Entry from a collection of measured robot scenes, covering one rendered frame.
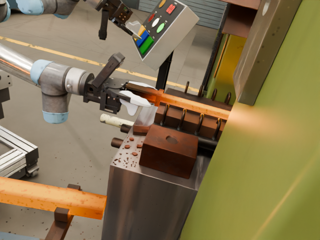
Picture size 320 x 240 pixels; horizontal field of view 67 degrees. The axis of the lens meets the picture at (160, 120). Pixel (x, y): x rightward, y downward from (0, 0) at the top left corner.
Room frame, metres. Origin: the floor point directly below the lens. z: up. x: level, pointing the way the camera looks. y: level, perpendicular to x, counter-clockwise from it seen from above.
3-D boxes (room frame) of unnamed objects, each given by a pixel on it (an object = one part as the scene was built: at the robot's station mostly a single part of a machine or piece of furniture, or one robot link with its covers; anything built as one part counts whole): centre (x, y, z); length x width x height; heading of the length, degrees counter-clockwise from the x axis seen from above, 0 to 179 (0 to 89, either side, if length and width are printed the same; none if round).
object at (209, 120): (0.62, -0.20, 0.96); 0.42 x 0.20 x 0.09; 85
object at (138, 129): (0.54, 0.04, 0.92); 0.04 x 0.03 x 0.01; 102
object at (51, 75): (0.63, 0.33, 0.97); 0.11 x 0.08 x 0.09; 85
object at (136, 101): (0.57, 0.08, 0.97); 0.09 x 0.03 x 0.06; 63
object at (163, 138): (0.45, -0.04, 0.95); 0.12 x 0.09 x 0.07; 85
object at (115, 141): (0.53, 0.10, 0.87); 0.04 x 0.03 x 0.03; 85
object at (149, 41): (1.06, 0.13, 1.01); 0.07 x 0.05 x 0.07; 20
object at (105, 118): (0.98, 0.07, 0.62); 0.44 x 0.05 x 0.05; 85
